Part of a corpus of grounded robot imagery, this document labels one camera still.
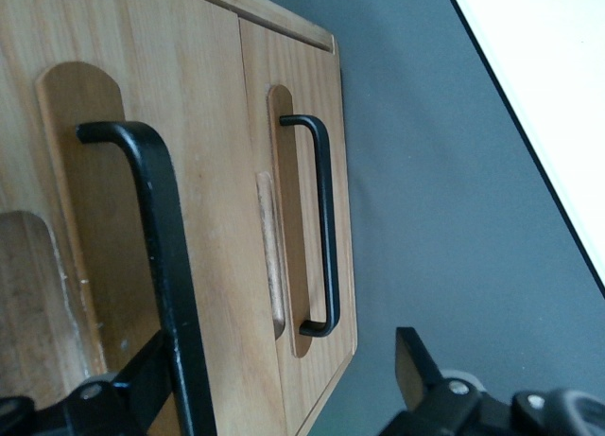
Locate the white rectangular tray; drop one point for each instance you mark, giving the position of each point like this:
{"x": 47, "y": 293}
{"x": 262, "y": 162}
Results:
{"x": 558, "y": 76}

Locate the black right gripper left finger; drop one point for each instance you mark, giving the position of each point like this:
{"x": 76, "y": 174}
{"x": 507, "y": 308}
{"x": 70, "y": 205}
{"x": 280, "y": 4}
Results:
{"x": 123, "y": 407}

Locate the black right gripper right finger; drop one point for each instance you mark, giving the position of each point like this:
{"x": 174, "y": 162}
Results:
{"x": 416, "y": 370}

